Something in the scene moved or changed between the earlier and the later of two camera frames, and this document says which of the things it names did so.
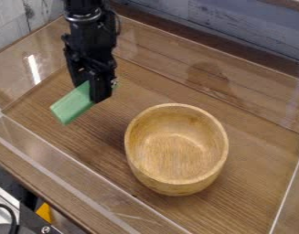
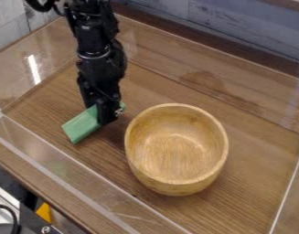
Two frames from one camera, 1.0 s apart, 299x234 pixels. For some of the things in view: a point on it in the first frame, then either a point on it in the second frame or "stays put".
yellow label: (45, 212) stays put
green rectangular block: (74, 103) to (85, 122)
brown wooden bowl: (177, 145) stays put
